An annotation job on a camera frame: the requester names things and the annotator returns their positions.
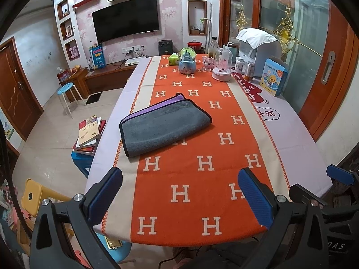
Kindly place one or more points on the black wall television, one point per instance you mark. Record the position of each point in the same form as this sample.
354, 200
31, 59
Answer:
126, 18

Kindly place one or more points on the blue plastic stool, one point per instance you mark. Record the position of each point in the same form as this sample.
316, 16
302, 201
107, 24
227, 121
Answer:
82, 162

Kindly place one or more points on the wooden TV cabinet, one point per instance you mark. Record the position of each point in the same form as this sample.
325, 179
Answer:
112, 76

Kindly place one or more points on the orange H-pattern tablecloth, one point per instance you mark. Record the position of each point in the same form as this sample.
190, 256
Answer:
187, 193

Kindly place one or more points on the pink glass dome ornament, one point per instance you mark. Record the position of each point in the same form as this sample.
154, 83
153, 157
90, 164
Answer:
222, 66

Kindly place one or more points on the sliding glass door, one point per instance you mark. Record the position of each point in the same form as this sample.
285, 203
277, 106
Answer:
318, 44

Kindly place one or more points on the stack of books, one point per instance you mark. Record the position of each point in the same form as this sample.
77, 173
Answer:
90, 131

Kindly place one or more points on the brown wooden door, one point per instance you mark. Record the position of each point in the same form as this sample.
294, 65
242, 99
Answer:
18, 102

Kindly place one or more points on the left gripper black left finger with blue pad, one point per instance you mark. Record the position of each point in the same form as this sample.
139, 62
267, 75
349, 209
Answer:
50, 245

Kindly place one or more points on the clear plastic bottle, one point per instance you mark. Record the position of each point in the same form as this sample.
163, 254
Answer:
213, 47

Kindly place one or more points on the blue children's book box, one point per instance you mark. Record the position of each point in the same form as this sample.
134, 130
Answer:
274, 76

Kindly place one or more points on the black floor scale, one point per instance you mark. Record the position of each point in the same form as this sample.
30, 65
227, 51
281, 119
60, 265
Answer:
93, 98

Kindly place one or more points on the blue round stool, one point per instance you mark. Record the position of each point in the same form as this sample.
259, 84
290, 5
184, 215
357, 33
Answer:
62, 94

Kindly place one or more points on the blue snow globe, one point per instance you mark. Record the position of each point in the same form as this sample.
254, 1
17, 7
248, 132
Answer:
187, 64

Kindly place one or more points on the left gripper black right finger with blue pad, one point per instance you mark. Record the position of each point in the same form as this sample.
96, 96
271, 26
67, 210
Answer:
276, 214

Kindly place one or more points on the pink pig figurine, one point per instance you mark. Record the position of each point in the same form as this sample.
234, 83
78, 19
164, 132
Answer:
208, 64

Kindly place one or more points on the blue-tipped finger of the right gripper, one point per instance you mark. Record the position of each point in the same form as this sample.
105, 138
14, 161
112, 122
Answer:
341, 175

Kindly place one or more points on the black speaker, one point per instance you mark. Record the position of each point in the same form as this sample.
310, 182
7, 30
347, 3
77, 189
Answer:
165, 47

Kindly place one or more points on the blue upright box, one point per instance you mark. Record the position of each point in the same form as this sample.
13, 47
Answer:
97, 56

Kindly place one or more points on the yellow plastic chair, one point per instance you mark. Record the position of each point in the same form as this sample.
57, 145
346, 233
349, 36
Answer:
30, 202

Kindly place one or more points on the white pill bottle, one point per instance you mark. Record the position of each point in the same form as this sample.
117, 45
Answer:
239, 65

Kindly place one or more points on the green tissue pack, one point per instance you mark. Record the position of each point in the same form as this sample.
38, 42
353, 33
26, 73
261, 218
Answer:
174, 59

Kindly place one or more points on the purple and grey towel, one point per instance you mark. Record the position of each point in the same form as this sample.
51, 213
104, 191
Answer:
162, 124

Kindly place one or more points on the white water dispenser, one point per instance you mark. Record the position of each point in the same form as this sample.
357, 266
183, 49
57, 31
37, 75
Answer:
256, 46

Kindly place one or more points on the white set-top box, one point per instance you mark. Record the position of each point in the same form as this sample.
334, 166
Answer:
133, 61

